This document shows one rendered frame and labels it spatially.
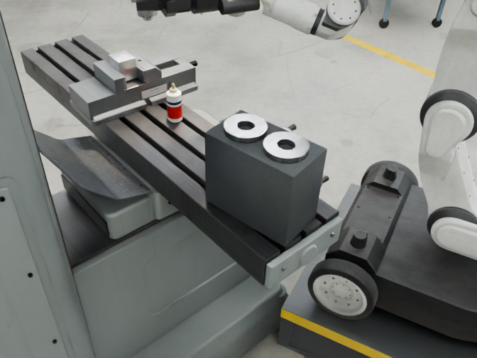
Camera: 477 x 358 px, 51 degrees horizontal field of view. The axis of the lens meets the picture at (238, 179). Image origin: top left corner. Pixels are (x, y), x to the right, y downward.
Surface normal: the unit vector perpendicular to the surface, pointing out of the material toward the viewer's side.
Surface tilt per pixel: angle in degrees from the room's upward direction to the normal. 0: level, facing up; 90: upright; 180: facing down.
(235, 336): 63
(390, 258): 0
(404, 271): 0
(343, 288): 90
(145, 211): 90
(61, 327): 89
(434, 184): 90
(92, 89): 0
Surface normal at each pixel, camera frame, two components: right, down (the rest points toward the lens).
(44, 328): 0.66, 0.48
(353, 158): 0.03, -0.77
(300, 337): -0.47, 0.55
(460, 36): -0.37, 0.84
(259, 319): 0.60, 0.10
